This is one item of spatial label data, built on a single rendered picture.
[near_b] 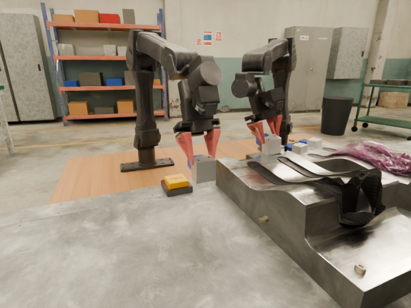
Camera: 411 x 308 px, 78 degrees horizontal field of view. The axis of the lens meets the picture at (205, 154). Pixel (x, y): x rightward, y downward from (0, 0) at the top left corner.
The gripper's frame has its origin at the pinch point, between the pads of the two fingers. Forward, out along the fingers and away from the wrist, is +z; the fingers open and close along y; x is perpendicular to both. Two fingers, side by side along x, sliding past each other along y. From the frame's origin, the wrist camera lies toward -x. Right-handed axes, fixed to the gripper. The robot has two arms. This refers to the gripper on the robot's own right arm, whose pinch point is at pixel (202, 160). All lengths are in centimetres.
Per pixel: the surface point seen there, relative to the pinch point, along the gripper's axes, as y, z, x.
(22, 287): -37.5, 17.7, -0.6
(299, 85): 429, -178, 396
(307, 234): 11.3, 17.8, -17.6
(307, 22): 470, -327, 370
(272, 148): 28.1, -1.3, 10.2
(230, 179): 10.5, 6.0, 8.0
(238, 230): 5.5, 17.7, -1.3
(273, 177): 19.7, 7.2, 1.2
